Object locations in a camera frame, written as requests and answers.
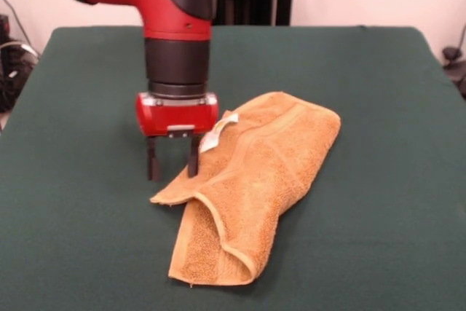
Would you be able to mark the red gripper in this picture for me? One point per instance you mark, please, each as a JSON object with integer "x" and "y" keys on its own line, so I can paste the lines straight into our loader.
{"x": 178, "y": 116}

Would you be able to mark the orange terry towel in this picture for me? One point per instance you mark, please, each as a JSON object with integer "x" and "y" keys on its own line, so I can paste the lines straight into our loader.
{"x": 262, "y": 165}

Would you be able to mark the dark green table cloth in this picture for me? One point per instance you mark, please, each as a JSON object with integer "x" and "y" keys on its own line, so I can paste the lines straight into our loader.
{"x": 73, "y": 245}

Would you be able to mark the black equipment pile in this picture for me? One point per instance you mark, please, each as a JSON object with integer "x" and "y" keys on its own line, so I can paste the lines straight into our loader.
{"x": 11, "y": 81}

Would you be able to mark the dark grey stand base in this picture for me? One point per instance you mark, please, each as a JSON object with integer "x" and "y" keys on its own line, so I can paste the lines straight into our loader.
{"x": 457, "y": 70}

